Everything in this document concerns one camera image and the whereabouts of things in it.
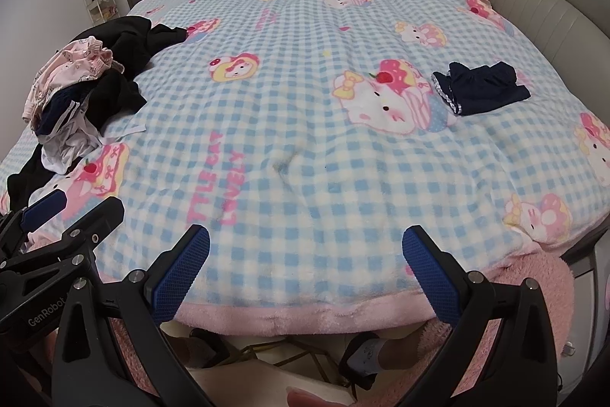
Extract grey slipper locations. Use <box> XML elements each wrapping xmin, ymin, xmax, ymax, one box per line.
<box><xmin>340</xmin><ymin>333</ymin><xmax>398</xmax><ymax>391</ymax></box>

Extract blue checked cartoon blanket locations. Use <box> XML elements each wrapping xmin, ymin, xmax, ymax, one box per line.
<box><xmin>0</xmin><ymin>0</ymin><xmax>610</xmax><ymax>323</ymax></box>

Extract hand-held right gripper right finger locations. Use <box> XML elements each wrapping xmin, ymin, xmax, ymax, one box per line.
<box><xmin>401</xmin><ymin>225</ymin><xmax>556</xmax><ymax>407</ymax></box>

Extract folded navy garment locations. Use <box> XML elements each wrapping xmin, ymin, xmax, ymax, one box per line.
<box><xmin>431</xmin><ymin>61</ymin><xmax>532</xmax><ymax>117</ymax></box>

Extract white garment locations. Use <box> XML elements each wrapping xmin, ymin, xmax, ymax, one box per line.
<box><xmin>40</xmin><ymin>109</ymin><xmax>147</xmax><ymax>175</ymax></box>

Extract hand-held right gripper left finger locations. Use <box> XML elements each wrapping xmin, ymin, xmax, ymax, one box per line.
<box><xmin>51</xmin><ymin>225</ymin><xmax>211</xmax><ymax>407</ymax></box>

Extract person's right hand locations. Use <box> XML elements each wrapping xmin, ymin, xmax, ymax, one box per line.
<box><xmin>286</xmin><ymin>389</ymin><xmax>337</xmax><ymax>407</ymax></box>

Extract pink printed pants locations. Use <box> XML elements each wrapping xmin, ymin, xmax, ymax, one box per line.
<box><xmin>21</xmin><ymin>36</ymin><xmax>116</xmax><ymax>125</ymax></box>

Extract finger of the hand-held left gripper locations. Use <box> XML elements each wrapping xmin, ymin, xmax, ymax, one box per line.
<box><xmin>0</xmin><ymin>196</ymin><xmax>125</xmax><ymax>293</ymax></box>
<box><xmin>0</xmin><ymin>189</ymin><xmax>67</xmax><ymax>248</ymax></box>

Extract black cloth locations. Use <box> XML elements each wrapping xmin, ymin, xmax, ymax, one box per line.
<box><xmin>6</xmin><ymin>140</ymin><xmax>54</xmax><ymax>216</ymax></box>

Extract grey upholstered bed frame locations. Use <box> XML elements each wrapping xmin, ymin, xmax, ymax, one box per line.
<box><xmin>431</xmin><ymin>0</ymin><xmax>610</xmax><ymax>370</ymax></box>

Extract thin floor cable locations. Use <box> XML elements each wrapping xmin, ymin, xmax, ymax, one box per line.
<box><xmin>233</xmin><ymin>337</ymin><xmax>345</xmax><ymax>385</ymax></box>

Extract black slipper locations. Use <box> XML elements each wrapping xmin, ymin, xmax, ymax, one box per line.
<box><xmin>188</xmin><ymin>327</ymin><xmax>233</xmax><ymax>368</ymax></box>

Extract pink fleece bed sheet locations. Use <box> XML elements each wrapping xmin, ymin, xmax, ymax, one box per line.
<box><xmin>107</xmin><ymin>252</ymin><xmax>575</xmax><ymax>407</ymax></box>

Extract black garment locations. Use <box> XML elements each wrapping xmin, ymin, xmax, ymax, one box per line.
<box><xmin>71</xmin><ymin>15</ymin><xmax>190</xmax><ymax>118</ymax></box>

